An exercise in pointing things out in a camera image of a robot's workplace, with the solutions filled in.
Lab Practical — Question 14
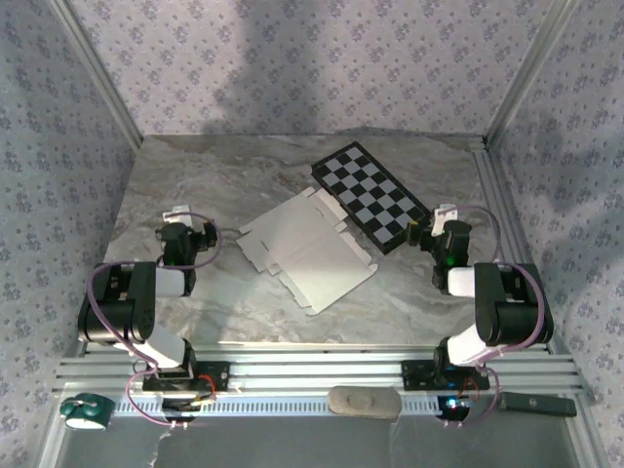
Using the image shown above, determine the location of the black rectangular bar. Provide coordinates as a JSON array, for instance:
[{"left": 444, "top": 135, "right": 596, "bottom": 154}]
[{"left": 497, "top": 391, "right": 578, "bottom": 418}]

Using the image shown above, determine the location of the aluminium side rail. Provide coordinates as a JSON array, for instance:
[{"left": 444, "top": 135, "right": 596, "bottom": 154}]
[{"left": 470, "top": 138, "right": 557, "bottom": 355}]

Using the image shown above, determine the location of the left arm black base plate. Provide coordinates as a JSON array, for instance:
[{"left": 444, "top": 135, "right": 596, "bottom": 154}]
[{"left": 141, "top": 360, "right": 231, "bottom": 394}]

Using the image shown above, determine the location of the blue and white paper box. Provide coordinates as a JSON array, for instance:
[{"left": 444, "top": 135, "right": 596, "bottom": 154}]
[{"left": 236, "top": 187, "right": 380, "bottom": 318}]

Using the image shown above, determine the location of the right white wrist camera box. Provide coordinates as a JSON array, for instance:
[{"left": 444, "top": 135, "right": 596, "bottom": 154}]
[{"left": 431, "top": 203, "right": 460, "bottom": 235}]

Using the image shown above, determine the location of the aluminium extrusion rail base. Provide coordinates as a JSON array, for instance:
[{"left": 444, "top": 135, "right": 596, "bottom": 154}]
[{"left": 53, "top": 340, "right": 586, "bottom": 397}]

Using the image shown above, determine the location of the aluminium corner post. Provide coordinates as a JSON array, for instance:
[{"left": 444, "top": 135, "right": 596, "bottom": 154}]
[
  {"left": 48, "top": 0, "right": 145, "bottom": 147},
  {"left": 482, "top": 0, "right": 581, "bottom": 147}
]

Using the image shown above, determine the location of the grey oval pad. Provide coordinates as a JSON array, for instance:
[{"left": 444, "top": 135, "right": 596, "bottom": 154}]
[{"left": 327, "top": 385, "right": 404, "bottom": 419}]

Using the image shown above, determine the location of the black grey checkerboard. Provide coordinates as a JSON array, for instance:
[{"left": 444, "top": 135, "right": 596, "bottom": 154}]
[{"left": 310, "top": 140, "right": 433, "bottom": 255}]

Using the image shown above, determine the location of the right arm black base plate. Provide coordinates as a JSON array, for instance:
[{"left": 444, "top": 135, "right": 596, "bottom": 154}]
[{"left": 400, "top": 359, "right": 491, "bottom": 391}]

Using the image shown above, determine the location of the white slotted cable duct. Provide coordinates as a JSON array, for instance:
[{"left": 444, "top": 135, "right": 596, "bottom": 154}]
[{"left": 114, "top": 393, "right": 501, "bottom": 418}]

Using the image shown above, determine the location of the green round tape dispenser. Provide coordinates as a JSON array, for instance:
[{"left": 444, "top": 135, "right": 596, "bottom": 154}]
[{"left": 58, "top": 392, "right": 116, "bottom": 433}]

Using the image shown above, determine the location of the black controller board with LED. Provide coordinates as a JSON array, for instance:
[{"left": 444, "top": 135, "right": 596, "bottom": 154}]
[{"left": 435, "top": 393, "right": 475, "bottom": 423}]

